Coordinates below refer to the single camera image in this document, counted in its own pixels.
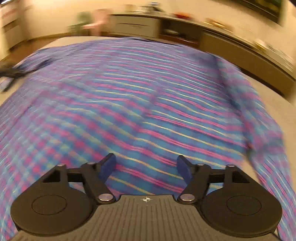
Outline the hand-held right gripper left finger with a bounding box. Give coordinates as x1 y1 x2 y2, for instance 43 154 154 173
43 153 116 204

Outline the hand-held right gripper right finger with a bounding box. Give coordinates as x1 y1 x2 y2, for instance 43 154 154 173
177 155 247 204

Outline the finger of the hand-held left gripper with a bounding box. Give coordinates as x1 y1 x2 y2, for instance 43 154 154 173
0 64 29 78
0 78 15 92

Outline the blue plaid shirt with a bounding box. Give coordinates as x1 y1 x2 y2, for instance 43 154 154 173
0 37 296 241

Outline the green plastic child chair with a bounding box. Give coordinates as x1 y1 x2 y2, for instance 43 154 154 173
69 11 91 36

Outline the pink plastic child chair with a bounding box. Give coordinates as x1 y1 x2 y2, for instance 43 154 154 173
83 9 110 36

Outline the long grey tv cabinet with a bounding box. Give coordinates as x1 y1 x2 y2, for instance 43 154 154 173
108 13 296 97

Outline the dark framed wall painting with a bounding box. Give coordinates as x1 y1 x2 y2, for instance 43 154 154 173
240 0 284 24

